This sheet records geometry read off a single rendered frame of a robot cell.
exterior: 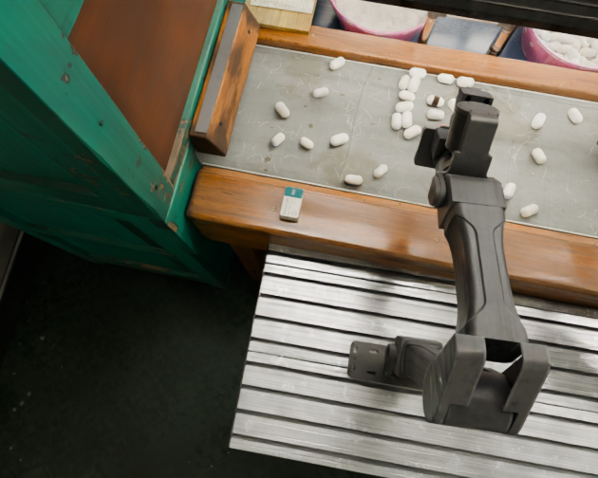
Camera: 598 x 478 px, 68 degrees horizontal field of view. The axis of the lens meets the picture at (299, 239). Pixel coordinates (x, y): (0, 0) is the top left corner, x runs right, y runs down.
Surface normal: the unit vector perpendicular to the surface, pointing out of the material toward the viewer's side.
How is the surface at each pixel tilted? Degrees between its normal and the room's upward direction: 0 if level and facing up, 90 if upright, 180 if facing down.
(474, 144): 49
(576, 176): 0
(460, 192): 22
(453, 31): 0
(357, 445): 0
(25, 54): 90
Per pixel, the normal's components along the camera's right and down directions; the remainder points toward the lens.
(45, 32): 0.98, 0.19
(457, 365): -0.10, 0.46
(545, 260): 0.00, -0.25
